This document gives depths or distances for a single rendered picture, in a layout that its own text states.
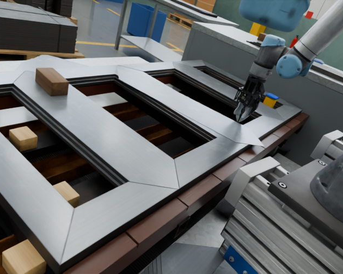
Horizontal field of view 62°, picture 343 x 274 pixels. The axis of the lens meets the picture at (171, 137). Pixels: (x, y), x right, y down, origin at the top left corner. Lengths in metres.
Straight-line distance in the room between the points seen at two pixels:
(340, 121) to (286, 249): 1.28
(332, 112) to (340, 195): 1.30
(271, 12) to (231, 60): 1.64
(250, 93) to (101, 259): 0.82
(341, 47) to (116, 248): 9.90
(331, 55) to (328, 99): 8.49
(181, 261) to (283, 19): 0.59
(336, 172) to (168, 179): 0.39
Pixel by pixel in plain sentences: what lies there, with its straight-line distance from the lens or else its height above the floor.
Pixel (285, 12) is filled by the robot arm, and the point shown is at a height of 1.30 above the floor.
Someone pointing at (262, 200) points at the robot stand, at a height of 0.97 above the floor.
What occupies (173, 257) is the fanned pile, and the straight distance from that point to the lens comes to 0.76.
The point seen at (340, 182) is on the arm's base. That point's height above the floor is 1.09.
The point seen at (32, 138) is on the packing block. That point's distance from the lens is 0.88.
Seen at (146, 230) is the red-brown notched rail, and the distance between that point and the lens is 0.65.
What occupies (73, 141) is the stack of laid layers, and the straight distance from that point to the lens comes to 0.84.
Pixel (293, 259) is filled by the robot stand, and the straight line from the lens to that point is 0.65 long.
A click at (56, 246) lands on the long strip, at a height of 0.85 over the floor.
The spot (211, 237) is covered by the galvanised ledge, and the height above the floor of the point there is 0.68.
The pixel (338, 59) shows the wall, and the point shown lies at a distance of 10.23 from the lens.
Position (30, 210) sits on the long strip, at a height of 0.85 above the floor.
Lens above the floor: 1.30
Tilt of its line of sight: 29 degrees down
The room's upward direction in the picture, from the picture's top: 19 degrees clockwise
